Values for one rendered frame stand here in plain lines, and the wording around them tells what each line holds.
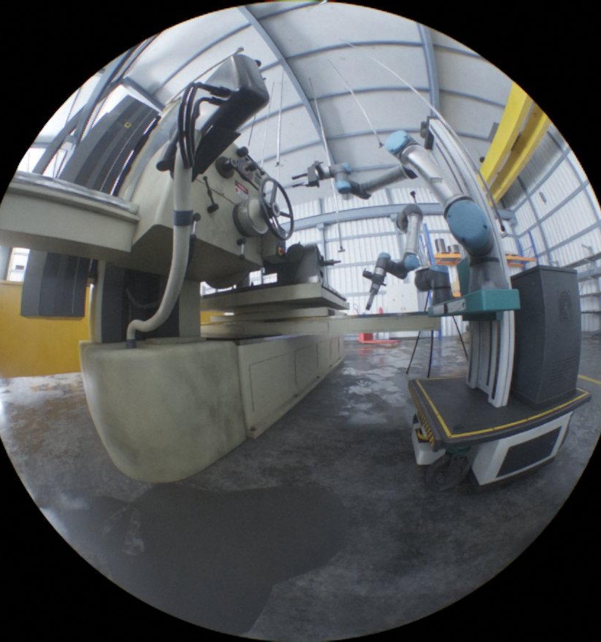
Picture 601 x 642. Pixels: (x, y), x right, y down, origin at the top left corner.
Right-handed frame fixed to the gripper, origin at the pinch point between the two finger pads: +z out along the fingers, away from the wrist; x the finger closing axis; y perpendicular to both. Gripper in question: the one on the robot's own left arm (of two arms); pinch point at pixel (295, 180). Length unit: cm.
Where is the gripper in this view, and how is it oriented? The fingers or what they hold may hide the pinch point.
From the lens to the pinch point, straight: 119.2
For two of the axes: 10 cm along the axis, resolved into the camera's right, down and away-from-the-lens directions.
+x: -0.2, -10.0, 0.7
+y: 3.9, 0.6, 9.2
